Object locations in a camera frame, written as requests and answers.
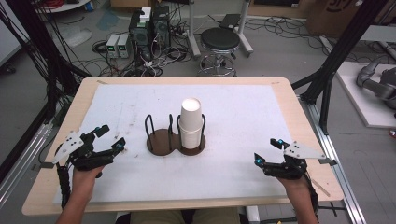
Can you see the stack of white paper cups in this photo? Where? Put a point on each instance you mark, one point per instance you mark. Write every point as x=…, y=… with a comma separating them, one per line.
x=190, y=138

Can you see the black round stool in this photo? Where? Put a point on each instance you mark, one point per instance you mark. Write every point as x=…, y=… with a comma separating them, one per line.
x=219, y=40

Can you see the white box on computer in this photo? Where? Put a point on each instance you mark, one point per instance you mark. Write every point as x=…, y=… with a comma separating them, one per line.
x=145, y=14

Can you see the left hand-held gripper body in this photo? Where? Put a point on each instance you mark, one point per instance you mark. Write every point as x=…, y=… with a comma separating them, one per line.
x=77, y=155

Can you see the brown cup holder rack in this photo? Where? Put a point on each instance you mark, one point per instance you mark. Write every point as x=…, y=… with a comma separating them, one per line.
x=162, y=141

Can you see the grey power supply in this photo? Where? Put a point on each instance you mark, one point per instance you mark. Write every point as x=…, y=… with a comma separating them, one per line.
x=112, y=46
x=124, y=46

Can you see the blue tape roll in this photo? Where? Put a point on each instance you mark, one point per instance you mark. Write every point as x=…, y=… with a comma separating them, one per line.
x=89, y=6

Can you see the large cardboard box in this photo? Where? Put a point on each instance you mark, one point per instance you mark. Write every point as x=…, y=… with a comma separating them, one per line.
x=336, y=15

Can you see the black frame post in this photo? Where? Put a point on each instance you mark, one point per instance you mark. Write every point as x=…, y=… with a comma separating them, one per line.
x=37, y=46
x=339, y=53

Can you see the white round table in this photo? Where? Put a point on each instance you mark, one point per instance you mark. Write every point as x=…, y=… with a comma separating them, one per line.
x=65, y=5

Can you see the white platform board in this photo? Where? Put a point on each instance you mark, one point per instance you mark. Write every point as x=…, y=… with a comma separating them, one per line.
x=361, y=102

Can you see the person's left hand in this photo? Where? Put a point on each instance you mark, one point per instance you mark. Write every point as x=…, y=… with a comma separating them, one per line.
x=85, y=175

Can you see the person's khaki trousers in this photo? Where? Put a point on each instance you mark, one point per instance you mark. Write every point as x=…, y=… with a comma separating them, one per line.
x=186, y=217

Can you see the black computer tower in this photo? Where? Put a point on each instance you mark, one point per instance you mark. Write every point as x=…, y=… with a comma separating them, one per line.
x=161, y=28
x=140, y=35

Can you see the aluminium rail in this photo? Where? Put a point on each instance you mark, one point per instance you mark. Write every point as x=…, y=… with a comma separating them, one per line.
x=339, y=174
x=21, y=161

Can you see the white paper cup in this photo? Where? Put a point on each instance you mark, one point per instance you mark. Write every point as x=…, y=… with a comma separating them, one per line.
x=190, y=112

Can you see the white foam mat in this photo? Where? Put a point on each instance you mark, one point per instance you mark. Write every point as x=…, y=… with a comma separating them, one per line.
x=236, y=124

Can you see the person's right hand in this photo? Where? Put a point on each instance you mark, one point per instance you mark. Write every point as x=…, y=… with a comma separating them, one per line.
x=291, y=183

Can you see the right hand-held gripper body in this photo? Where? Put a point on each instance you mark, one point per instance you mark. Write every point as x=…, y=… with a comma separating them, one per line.
x=292, y=165

